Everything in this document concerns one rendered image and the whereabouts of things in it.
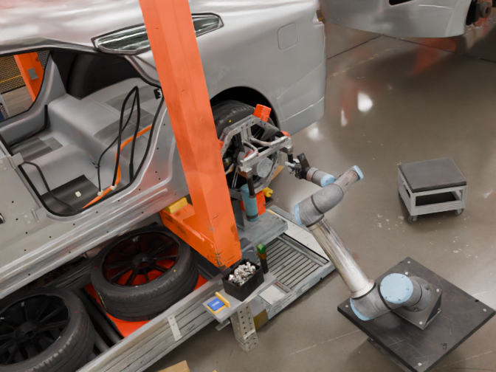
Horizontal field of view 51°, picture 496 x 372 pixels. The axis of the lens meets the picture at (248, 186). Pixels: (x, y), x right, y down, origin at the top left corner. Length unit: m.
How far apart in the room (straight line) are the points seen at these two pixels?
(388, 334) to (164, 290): 1.30
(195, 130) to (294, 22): 1.29
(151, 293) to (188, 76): 1.33
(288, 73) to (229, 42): 0.57
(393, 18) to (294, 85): 1.85
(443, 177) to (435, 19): 1.76
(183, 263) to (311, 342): 0.92
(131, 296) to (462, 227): 2.41
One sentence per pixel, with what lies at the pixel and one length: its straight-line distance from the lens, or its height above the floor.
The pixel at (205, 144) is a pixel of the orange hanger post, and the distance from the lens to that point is 2.63.
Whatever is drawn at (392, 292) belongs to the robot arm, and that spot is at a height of 0.59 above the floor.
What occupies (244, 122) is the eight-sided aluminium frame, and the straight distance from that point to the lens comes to 3.27.
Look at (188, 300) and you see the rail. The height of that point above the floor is 0.39.
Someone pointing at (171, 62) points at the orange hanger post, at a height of 1.82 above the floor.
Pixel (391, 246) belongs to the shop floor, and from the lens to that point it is 3.91.
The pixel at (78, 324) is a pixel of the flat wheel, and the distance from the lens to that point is 3.15.
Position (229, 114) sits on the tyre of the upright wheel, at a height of 1.17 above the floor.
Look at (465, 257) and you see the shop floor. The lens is 3.88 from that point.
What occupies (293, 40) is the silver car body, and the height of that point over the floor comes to 1.42.
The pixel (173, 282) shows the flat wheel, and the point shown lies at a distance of 3.18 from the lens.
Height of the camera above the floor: 2.61
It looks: 34 degrees down
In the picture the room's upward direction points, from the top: 11 degrees counter-clockwise
